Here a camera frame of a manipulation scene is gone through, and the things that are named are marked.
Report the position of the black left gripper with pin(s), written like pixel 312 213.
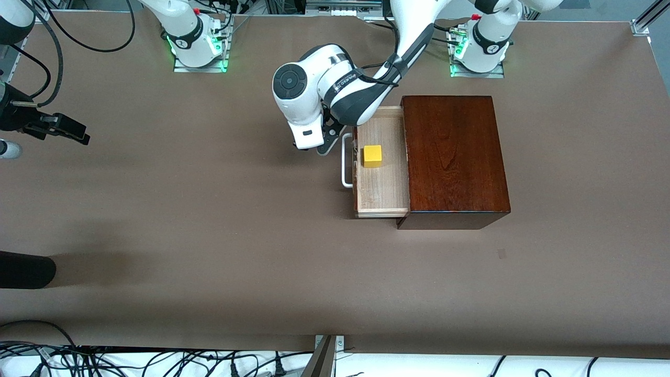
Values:
pixel 301 149

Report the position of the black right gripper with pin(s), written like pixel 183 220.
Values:
pixel 17 116

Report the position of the yellow cube block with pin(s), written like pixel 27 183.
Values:
pixel 372 156

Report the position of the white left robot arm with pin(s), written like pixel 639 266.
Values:
pixel 314 84

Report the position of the dark brown wooden cabinet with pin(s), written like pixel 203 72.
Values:
pixel 455 157

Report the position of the brown table cover sheet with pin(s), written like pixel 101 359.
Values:
pixel 209 235

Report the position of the black ribbed cylinder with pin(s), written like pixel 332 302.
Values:
pixel 26 270

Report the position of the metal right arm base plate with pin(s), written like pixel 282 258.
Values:
pixel 222 63

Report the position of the grey metal rail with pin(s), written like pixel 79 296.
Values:
pixel 343 8

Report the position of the camera mount post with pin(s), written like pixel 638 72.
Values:
pixel 322 361

